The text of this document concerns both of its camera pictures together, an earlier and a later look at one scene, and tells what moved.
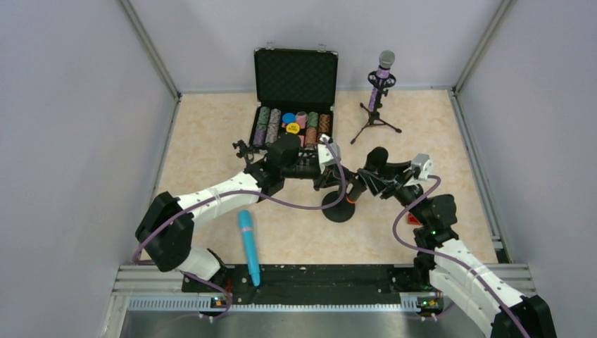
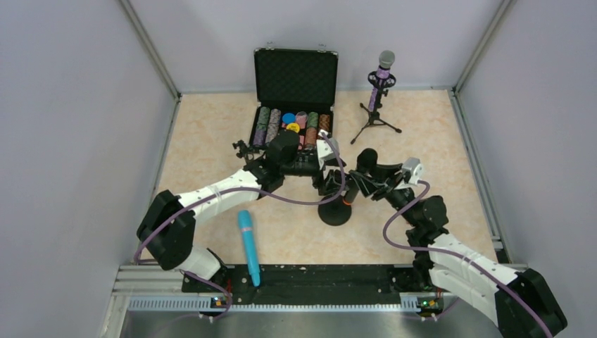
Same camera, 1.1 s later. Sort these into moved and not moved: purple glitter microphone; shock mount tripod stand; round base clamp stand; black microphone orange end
Moved: black microphone orange end
Not moved: round base clamp stand; purple glitter microphone; shock mount tripod stand
